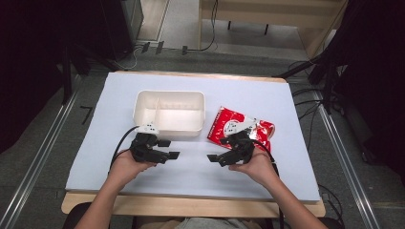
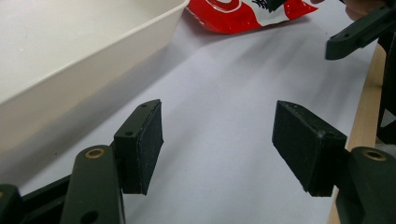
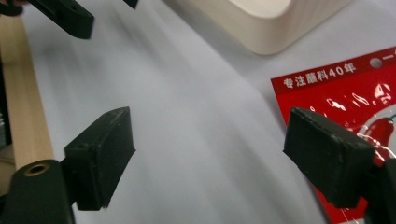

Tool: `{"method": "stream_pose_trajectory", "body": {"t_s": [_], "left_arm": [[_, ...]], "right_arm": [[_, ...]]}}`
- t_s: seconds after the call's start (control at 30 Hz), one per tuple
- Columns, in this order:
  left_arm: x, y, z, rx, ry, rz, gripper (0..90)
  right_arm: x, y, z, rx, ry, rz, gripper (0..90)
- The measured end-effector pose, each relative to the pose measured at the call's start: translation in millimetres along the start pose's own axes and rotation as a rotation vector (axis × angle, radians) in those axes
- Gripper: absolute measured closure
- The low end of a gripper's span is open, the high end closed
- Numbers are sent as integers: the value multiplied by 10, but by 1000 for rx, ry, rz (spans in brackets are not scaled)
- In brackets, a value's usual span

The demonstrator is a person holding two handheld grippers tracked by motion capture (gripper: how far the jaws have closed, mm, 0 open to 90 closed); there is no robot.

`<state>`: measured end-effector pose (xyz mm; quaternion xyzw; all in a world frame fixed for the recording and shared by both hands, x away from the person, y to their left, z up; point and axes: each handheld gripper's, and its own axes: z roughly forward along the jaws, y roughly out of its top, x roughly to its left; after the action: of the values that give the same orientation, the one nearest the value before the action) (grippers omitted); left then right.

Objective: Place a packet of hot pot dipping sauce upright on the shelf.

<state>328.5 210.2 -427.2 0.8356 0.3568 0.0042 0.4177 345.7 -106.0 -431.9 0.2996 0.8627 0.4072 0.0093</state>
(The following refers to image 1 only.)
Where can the person's right hand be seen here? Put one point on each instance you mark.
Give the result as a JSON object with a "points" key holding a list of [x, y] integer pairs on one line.
{"points": [[259, 167]]}

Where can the black curtain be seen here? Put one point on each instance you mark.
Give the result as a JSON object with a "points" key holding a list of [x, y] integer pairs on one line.
{"points": [[375, 79], [31, 63]]}

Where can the light wooden furniture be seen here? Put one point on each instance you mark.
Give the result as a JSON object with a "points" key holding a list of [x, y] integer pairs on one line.
{"points": [[254, 12]]}

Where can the white table cover sheet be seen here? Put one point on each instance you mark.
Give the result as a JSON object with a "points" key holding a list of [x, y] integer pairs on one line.
{"points": [[191, 181]]}

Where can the black plug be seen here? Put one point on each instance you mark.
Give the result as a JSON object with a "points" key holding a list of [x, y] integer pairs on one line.
{"points": [[184, 50], [145, 47]]}

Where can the person's grey clothing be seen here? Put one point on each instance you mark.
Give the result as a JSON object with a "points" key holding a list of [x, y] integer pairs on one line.
{"points": [[210, 223]]}

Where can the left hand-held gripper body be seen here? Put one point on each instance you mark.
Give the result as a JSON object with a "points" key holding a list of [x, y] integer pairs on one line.
{"points": [[147, 149]]}

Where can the metal floor rail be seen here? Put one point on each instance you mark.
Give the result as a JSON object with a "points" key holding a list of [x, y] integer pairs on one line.
{"points": [[38, 152], [347, 178]]}

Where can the black metal stand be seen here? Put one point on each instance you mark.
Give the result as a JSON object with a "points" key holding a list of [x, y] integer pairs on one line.
{"points": [[328, 86]]}

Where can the white plastic bin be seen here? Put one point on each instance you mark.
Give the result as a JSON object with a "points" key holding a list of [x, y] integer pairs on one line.
{"points": [[168, 113]]}

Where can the red snack packet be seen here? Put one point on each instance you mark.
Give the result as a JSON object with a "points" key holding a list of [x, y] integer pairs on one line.
{"points": [[223, 125]]}

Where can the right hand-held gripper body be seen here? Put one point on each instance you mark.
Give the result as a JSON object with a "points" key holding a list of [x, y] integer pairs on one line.
{"points": [[240, 149]]}

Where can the person's left hand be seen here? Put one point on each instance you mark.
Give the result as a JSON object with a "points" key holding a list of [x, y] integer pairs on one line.
{"points": [[127, 168]]}

